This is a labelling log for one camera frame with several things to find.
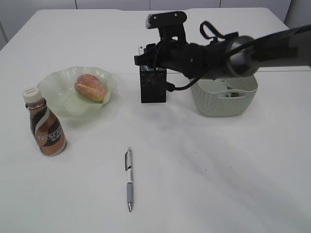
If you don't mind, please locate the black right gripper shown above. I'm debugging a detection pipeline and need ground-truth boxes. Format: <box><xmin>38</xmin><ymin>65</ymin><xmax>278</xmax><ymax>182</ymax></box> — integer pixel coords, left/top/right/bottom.
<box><xmin>134</xmin><ymin>41</ymin><xmax>231</xmax><ymax>79</ymax></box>

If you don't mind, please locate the paper ball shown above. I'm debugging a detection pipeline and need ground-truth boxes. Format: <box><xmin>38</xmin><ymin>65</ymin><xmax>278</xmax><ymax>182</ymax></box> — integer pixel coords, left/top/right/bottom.
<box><xmin>226</xmin><ymin>92</ymin><xmax>240</xmax><ymax>98</ymax></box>

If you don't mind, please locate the sugared bread roll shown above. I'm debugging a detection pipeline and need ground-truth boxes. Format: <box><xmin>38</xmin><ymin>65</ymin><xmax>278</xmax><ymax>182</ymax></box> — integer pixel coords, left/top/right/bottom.
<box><xmin>74</xmin><ymin>74</ymin><xmax>108</xmax><ymax>102</ymax></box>

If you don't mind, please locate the grey pen vertical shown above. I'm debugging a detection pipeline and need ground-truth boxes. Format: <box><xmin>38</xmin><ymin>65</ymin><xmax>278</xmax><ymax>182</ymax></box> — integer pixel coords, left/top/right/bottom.
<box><xmin>125</xmin><ymin>147</ymin><xmax>134</xmax><ymax>212</ymax></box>

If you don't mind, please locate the brown coffee bottle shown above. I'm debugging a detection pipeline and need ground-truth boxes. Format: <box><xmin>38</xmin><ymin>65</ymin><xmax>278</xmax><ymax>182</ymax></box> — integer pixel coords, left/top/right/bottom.
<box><xmin>22</xmin><ymin>87</ymin><xmax>67</xmax><ymax>156</ymax></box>

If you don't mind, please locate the clear plastic ruler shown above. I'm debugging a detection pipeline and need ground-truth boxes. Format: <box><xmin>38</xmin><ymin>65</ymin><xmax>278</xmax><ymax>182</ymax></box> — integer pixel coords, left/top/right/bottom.
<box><xmin>138</xmin><ymin>46</ymin><xmax>146</xmax><ymax>55</ymax></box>

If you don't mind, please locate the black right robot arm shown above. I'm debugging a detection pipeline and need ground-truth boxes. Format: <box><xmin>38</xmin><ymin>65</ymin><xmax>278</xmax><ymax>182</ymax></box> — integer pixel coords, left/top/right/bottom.
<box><xmin>134</xmin><ymin>21</ymin><xmax>311</xmax><ymax>79</ymax></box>

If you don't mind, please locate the grey-green plastic basket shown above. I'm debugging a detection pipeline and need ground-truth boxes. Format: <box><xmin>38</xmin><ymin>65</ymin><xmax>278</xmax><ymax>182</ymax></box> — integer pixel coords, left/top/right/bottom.
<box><xmin>191</xmin><ymin>76</ymin><xmax>258</xmax><ymax>117</ymax></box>

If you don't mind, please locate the black mesh pen holder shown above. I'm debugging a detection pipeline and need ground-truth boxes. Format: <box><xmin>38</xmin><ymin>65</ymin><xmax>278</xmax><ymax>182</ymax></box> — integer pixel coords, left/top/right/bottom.
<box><xmin>139</xmin><ymin>66</ymin><xmax>166</xmax><ymax>103</ymax></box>

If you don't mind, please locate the pale green wavy plate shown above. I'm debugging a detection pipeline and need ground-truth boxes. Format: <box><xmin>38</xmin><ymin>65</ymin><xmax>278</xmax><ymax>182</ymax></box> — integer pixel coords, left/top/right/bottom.
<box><xmin>37</xmin><ymin>66</ymin><xmax>117</xmax><ymax>118</ymax></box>

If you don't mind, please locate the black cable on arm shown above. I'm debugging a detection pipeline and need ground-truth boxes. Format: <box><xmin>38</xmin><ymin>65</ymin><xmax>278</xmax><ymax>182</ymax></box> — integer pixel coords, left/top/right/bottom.
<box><xmin>155</xmin><ymin>20</ymin><xmax>256</xmax><ymax>92</ymax></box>

